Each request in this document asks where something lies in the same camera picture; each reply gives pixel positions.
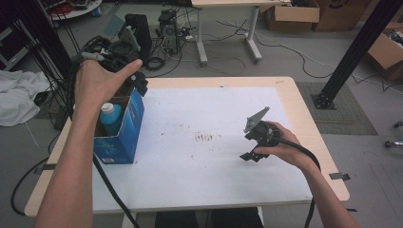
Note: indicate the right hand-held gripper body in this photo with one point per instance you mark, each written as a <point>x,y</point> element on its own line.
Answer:
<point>264,134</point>

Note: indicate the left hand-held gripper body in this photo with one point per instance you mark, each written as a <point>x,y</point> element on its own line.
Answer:
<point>117,52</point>

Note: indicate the blue bottle with white cap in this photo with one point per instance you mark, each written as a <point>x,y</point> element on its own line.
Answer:
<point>111,118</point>

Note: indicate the blue cardboard box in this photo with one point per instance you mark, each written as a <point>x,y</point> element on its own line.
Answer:
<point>126,136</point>

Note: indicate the person's right hand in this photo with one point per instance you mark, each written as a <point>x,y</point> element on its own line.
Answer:
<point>291,152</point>

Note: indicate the person's left hand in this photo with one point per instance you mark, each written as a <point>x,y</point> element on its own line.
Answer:
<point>95,85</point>

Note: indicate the black computer tower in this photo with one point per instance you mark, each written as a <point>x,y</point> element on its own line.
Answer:
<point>144,31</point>

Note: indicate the open-sided computer tower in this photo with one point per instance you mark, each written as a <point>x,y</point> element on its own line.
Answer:
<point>168,30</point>

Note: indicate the round white table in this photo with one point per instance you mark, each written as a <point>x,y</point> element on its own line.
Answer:
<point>77,11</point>

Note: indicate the grey tape strip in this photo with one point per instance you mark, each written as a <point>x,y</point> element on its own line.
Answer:
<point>47,167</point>
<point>339,176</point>

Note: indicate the grey floor mat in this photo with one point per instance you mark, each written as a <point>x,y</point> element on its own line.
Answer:
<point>351,117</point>

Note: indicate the white cloth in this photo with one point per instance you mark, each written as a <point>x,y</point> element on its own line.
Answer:
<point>17,95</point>

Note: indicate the white-legged wooden desk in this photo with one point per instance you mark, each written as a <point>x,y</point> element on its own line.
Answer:
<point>228,2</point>

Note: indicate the brown cardboard box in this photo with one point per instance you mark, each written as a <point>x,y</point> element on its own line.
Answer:
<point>340,14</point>
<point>385,53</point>
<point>293,15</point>

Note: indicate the chair caster wheel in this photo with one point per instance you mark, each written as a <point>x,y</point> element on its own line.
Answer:
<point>393,144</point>

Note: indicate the black metal frame post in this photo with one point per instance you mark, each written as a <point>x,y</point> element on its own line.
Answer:
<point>47,34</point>
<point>358,47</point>

